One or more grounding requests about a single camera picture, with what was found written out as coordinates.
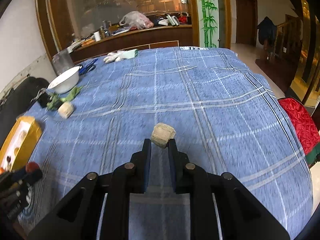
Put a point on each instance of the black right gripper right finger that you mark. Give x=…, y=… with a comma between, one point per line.
x=178, y=172

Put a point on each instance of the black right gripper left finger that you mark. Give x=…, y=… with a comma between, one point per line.
x=141, y=160

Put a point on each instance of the beige round pastry cake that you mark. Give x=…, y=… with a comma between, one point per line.
x=161, y=134

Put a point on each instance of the dark red apple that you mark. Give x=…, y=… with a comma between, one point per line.
x=31, y=167

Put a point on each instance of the blue plaid tablecloth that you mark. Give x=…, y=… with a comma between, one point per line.
x=226, y=118

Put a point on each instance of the beige pastry on cloth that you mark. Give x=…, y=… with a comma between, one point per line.
x=65, y=110

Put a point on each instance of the green leafy vegetable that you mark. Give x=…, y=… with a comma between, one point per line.
x=56, y=100

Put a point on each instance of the white enamel bowl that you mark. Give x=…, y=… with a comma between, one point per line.
x=65, y=82

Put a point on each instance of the white foam tray yellow rim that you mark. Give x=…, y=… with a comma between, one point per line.
x=20, y=143

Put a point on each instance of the small black box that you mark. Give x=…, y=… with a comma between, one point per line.
x=43, y=99

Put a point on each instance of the white glove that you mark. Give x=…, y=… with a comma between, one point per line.
x=120, y=55

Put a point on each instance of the red quilted chair cover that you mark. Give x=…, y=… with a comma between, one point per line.
x=305, y=128

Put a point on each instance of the clear glass pitcher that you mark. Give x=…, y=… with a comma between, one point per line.
x=62, y=62

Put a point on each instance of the wooden cabinet counter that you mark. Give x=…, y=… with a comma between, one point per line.
x=157, y=37

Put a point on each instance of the black leather sofa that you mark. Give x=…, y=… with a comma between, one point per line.
x=18, y=102

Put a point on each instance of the pink white plastic bag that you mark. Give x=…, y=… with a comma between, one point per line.
x=136, y=19

